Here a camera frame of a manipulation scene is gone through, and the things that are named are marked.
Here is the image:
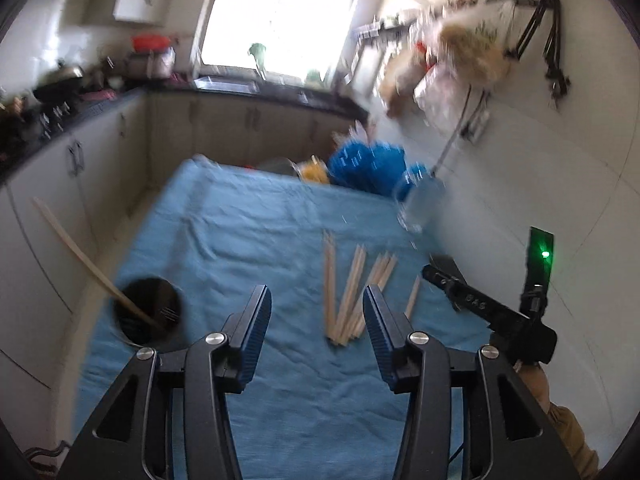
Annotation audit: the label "person's right hand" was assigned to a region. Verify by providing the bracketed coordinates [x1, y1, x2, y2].
[517, 364, 551, 406]

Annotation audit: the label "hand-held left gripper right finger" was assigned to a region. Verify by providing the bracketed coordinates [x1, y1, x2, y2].
[362, 284, 581, 480]

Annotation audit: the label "blue plastic bag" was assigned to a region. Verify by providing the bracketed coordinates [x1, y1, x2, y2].
[406, 162, 431, 187]
[327, 139, 407, 196]

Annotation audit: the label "blue tablecloth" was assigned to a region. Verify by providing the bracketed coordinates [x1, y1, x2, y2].
[75, 157, 506, 480]

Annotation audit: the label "red lidded steel pot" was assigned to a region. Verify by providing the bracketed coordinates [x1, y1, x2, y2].
[125, 34, 177, 80]

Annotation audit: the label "long wooden chopstick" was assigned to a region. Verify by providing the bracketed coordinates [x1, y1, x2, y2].
[32, 197, 168, 332]

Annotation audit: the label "hanging cable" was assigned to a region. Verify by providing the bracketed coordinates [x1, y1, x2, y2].
[434, 85, 475, 178]

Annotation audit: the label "black kitchen countertop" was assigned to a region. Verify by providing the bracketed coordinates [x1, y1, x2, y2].
[0, 77, 371, 186]

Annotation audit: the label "bunch of wooden chopsticks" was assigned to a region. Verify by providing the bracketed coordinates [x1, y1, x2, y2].
[322, 230, 422, 348]

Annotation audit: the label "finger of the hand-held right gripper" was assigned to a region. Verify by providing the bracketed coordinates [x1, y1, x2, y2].
[430, 255, 469, 284]
[421, 264, 460, 310]

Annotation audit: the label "black wok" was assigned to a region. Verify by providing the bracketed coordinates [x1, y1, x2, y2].
[32, 80, 83, 106]

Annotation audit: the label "yellow plastic bag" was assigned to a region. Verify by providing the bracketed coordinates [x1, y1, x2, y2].
[299, 156, 331, 185]

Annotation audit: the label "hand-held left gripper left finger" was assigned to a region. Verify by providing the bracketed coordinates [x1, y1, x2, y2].
[60, 284, 273, 480]

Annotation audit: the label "kitchen window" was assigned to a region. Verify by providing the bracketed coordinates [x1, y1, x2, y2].
[200, 0, 368, 83]

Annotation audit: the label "beige base cabinets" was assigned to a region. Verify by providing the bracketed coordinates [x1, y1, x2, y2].
[0, 89, 361, 393]

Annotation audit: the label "bundle of hanging plastic bags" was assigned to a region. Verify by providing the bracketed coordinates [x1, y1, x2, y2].
[377, 2, 511, 131]

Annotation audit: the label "black chopstick holder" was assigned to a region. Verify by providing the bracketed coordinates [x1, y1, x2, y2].
[111, 275, 185, 348]

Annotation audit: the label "steel kettle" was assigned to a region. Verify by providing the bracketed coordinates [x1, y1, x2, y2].
[45, 59, 86, 83]

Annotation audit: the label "wall shelf with jars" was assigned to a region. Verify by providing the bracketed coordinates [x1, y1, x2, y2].
[355, 12, 418, 43]

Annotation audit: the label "person's right forearm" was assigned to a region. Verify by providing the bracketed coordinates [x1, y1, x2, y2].
[545, 401, 601, 480]

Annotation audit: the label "glass mug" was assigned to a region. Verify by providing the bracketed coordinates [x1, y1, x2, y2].
[394, 172, 447, 233]

